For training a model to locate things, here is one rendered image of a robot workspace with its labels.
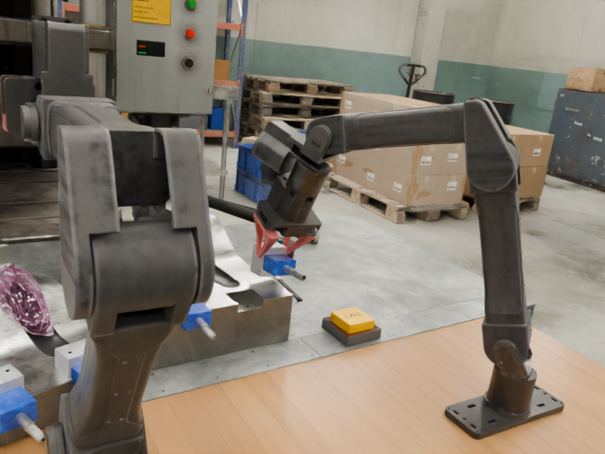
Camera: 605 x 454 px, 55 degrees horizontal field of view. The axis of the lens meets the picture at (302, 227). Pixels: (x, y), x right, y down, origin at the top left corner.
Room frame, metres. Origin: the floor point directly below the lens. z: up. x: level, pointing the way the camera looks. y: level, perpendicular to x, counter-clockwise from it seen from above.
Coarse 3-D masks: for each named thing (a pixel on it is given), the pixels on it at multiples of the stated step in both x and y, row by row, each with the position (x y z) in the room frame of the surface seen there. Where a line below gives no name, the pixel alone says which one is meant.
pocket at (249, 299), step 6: (228, 294) 0.90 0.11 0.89; (234, 294) 0.91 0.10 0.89; (240, 294) 0.91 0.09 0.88; (246, 294) 0.92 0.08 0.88; (252, 294) 0.92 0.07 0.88; (234, 300) 0.91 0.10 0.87; (240, 300) 0.91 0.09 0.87; (246, 300) 0.92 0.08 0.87; (252, 300) 0.92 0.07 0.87; (258, 300) 0.91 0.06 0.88; (240, 306) 0.91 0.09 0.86; (246, 306) 0.91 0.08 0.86; (252, 306) 0.91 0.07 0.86; (258, 306) 0.89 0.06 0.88
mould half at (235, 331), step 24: (144, 216) 1.13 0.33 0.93; (216, 240) 1.12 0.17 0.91; (216, 264) 1.04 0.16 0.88; (240, 264) 1.05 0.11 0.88; (216, 288) 0.91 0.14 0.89; (240, 288) 0.92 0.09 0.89; (264, 288) 0.93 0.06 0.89; (216, 312) 0.84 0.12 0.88; (240, 312) 0.86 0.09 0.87; (264, 312) 0.89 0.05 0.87; (288, 312) 0.92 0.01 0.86; (192, 336) 0.82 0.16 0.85; (216, 336) 0.84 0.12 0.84; (240, 336) 0.87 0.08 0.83; (264, 336) 0.89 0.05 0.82; (288, 336) 0.92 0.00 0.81; (168, 360) 0.79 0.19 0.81; (192, 360) 0.82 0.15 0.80
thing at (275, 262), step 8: (272, 248) 0.96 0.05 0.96; (280, 248) 0.97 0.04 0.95; (256, 256) 0.97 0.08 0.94; (264, 256) 0.95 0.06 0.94; (272, 256) 0.95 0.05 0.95; (280, 256) 0.96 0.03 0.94; (256, 264) 0.96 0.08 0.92; (264, 264) 0.95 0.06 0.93; (272, 264) 0.93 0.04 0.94; (280, 264) 0.93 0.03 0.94; (288, 264) 0.94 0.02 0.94; (256, 272) 0.96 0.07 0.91; (264, 272) 0.95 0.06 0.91; (272, 272) 0.92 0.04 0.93; (280, 272) 0.93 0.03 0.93; (288, 272) 0.91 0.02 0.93; (296, 272) 0.90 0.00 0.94
